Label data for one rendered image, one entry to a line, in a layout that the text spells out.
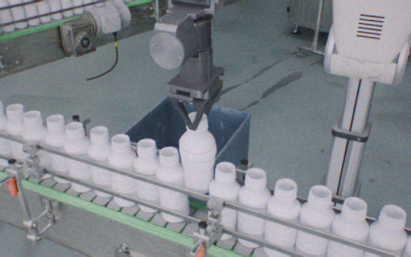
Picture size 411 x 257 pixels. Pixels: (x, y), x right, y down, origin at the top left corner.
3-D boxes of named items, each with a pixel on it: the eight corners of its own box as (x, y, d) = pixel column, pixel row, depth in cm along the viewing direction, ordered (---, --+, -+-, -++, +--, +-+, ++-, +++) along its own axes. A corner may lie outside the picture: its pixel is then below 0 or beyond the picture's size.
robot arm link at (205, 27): (219, 7, 70) (187, 3, 72) (200, 19, 65) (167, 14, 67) (218, 48, 74) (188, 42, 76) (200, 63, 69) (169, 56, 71)
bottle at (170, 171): (186, 225, 92) (179, 161, 83) (158, 223, 93) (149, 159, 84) (192, 206, 97) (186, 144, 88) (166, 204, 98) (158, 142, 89)
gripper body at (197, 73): (165, 93, 73) (163, 52, 70) (193, 71, 81) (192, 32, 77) (200, 101, 71) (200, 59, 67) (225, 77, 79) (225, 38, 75)
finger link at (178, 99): (170, 131, 78) (167, 84, 74) (188, 113, 84) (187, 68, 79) (204, 140, 76) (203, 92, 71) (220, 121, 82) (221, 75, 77)
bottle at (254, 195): (272, 238, 89) (279, 173, 81) (253, 254, 86) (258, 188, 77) (249, 223, 93) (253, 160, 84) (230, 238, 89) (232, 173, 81)
